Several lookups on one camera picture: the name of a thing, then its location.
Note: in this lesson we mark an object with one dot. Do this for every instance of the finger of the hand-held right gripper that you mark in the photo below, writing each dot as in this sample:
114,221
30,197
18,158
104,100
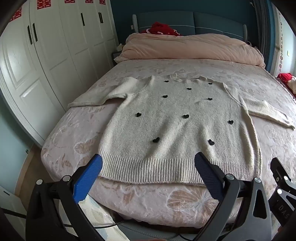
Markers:
281,172

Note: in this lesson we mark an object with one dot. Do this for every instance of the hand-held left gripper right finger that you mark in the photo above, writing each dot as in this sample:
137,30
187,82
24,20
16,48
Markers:
207,176

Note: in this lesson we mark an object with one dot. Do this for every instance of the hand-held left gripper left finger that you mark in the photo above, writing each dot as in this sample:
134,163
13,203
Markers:
89,176

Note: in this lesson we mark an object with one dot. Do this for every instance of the cream sweater with black hearts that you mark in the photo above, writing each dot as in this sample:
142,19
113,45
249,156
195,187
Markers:
173,132

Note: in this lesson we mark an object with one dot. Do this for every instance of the pink floral bedsheet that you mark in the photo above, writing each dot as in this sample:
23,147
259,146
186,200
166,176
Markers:
76,129

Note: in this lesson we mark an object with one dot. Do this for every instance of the white box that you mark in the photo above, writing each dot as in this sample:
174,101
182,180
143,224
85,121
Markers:
11,206

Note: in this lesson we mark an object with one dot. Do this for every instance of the red plush toy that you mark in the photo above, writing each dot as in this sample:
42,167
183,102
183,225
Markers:
284,77

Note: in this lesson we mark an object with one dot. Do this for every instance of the white wardrobe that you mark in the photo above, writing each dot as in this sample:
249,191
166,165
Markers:
46,69

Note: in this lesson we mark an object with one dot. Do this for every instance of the dark nightstand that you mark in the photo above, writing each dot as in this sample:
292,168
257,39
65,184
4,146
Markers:
116,58

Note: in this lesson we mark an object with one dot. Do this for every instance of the pink duvet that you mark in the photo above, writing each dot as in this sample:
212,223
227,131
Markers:
185,47

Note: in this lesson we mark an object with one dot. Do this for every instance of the tissue box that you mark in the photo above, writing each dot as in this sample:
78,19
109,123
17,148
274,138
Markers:
119,47

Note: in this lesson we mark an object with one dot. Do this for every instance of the grey curtain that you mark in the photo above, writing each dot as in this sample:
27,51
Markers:
262,27

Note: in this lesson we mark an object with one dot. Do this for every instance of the red cloth bundle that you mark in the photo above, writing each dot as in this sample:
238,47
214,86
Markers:
161,29

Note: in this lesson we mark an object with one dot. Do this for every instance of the blue upholstered bed frame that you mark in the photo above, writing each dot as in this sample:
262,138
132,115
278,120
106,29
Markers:
166,22

